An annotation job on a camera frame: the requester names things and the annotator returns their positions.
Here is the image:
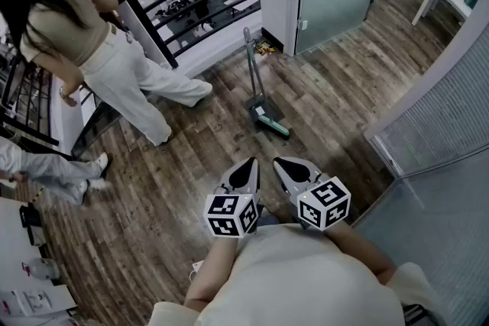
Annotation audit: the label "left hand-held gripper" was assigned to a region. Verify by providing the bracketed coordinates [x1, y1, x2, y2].
[203, 157, 261, 240]

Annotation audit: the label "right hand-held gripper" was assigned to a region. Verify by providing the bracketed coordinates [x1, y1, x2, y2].
[273, 157, 351, 232]

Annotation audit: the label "green broom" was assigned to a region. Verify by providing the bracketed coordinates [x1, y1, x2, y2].
[246, 44, 291, 139]

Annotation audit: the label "person's left forearm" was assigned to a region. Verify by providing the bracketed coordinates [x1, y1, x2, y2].
[183, 236, 240, 312]

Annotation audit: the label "person's right forearm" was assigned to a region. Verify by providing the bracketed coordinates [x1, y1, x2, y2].
[324, 221, 397, 286]

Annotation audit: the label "person's blue jeans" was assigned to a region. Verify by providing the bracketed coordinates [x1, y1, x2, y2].
[257, 204, 280, 225]

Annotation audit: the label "person's cream shirt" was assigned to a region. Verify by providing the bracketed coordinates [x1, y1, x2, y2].
[147, 223, 452, 326]

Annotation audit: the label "white window blinds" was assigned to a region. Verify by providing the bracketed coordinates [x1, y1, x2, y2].
[364, 37, 489, 177]

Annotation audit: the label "dark glass balustrade panel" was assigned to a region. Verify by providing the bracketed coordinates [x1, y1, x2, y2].
[71, 86, 123, 160]

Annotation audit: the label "black curved balcony railing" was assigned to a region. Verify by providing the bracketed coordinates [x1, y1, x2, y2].
[112, 0, 263, 69]

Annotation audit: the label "yellow black striped tape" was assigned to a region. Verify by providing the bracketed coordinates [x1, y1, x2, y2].
[30, 186, 47, 205]

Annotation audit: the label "black charger box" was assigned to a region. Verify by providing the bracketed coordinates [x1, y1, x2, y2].
[19, 202, 47, 247]

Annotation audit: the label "clear plastic jug pink label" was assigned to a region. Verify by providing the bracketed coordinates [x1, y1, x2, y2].
[22, 257, 61, 281]

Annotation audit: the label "white desk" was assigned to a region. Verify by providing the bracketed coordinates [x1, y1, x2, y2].
[0, 196, 77, 326]

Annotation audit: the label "white printed box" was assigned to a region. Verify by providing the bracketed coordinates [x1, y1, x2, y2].
[11, 288, 53, 316]

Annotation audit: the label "white box red label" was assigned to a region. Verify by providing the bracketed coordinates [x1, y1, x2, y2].
[0, 290, 18, 316]

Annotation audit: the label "grey dustpan with long handle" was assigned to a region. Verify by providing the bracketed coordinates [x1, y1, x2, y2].
[243, 26, 286, 133]

